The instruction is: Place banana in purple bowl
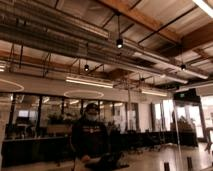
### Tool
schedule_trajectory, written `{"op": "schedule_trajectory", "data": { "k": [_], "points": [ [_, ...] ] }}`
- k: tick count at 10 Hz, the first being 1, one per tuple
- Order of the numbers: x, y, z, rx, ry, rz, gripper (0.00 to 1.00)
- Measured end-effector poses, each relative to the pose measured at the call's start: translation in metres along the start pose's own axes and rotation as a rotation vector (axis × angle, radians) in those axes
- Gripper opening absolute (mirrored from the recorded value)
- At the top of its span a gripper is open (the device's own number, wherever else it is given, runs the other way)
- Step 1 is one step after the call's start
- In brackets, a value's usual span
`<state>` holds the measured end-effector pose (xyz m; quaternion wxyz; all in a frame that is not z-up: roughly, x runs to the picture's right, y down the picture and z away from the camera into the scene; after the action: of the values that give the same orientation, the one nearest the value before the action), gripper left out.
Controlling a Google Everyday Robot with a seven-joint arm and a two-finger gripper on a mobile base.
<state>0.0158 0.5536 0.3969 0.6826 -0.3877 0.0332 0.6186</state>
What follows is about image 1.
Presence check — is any dark office counter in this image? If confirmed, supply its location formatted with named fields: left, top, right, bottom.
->
left=1, top=137, right=73, bottom=168

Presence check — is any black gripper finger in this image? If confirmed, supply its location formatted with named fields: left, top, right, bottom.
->
left=187, top=157, right=193, bottom=170
left=164, top=162, right=170, bottom=171

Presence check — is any wooden ceiling beam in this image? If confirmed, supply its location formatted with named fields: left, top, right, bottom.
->
left=98, top=0, right=181, bottom=43

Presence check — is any small black pendant lamp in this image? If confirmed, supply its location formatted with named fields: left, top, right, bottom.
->
left=84, top=60, right=90, bottom=72

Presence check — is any long linear ceiling light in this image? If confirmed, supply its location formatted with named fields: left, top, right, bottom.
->
left=66, top=77, right=113, bottom=88

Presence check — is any right black pendant lamp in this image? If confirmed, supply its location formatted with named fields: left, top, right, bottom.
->
left=180, top=46, right=186, bottom=71

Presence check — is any grey ceiling duct pipe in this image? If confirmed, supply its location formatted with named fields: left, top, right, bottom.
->
left=0, top=6, right=209, bottom=85

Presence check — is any right linear ceiling light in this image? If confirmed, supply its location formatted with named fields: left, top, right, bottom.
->
left=142, top=90, right=167, bottom=97

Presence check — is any oval ring ceiling light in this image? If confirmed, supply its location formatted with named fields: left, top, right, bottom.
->
left=64, top=90, right=104, bottom=99

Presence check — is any person in dark hoodie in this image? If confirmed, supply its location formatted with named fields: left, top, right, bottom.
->
left=71, top=103, right=109, bottom=171

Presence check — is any black pendant spot lamp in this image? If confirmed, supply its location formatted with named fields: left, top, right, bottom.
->
left=116, top=13, right=123, bottom=49

